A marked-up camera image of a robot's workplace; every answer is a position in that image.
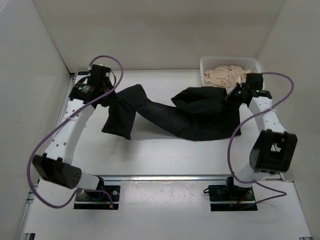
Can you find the black trousers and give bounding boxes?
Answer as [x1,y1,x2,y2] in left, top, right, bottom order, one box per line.
[101,84,241,142]

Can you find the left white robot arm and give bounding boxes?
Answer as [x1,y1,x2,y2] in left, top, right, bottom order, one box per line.
[28,76,118,200]

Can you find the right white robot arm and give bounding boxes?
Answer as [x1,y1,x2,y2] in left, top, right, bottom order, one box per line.
[224,83,298,200]

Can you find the beige trousers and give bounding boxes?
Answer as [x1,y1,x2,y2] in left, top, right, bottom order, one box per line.
[204,65,252,89]

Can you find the white plastic basket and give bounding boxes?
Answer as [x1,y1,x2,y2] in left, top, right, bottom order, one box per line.
[199,56,262,86]

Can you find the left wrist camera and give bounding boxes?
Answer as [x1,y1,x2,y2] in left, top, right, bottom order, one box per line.
[87,64,111,86]

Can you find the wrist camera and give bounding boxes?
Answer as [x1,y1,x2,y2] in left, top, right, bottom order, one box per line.
[87,64,111,86]
[245,73,264,90]

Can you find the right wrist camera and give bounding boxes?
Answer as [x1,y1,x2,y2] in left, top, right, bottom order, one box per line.
[245,73,264,90]

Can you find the black corner bracket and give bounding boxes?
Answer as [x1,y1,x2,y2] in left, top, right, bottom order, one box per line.
[77,71,90,76]

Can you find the left aluminium frame rail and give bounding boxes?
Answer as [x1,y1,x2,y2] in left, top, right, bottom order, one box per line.
[24,72,77,186]

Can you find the aluminium frame rail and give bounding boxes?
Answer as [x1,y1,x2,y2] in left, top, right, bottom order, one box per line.
[271,144,287,181]
[24,72,77,186]

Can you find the right aluminium frame rail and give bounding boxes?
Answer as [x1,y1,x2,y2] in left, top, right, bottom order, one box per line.
[271,144,287,181]

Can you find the front aluminium rail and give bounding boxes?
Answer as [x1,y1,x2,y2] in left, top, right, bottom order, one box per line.
[100,174,230,182]

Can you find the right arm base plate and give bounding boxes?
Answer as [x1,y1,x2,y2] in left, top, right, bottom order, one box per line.
[207,185,258,212]

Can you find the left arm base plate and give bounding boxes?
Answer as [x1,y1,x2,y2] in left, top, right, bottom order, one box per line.
[73,182,121,210]

